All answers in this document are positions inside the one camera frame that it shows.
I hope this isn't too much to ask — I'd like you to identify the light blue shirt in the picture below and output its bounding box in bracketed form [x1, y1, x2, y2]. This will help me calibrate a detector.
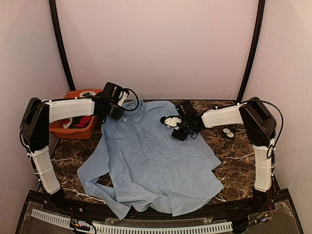
[77, 100, 223, 219]

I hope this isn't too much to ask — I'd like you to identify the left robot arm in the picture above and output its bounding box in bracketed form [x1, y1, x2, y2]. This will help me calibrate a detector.
[19, 82, 133, 213]

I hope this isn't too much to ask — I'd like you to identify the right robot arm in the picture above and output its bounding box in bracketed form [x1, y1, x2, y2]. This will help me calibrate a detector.
[161, 97, 278, 192]

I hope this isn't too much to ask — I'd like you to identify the black brooch holder stand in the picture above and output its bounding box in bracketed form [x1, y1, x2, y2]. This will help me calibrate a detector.
[222, 119, 240, 139]

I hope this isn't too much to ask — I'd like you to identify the white cloth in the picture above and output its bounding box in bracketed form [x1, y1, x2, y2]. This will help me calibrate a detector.
[79, 91, 96, 98]

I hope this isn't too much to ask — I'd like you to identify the red cloth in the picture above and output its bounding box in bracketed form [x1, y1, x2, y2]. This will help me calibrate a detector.
[69, 116, 92, 129]

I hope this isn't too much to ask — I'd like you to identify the orange plastic basket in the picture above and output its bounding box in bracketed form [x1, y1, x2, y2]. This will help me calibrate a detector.
[47, 89, 101, 139]

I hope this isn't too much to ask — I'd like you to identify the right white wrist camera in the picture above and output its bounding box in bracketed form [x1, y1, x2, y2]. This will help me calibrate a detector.
[160, 116, 182, 130]

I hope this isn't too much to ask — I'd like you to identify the white perforated cable tray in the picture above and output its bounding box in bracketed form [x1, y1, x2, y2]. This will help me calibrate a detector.
[31, 209, 234, 234]

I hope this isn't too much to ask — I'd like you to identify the black left frame pole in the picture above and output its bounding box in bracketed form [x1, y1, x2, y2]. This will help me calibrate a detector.
[49, 0, 76, 91]

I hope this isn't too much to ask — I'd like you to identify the black frame pole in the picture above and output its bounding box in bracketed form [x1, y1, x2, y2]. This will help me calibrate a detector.
[49, 0, 76, 91]
[236, 0, 266, 103]

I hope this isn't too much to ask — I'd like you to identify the black right frame pole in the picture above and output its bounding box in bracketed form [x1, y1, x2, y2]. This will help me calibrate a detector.
[236, 0, 266, 103]

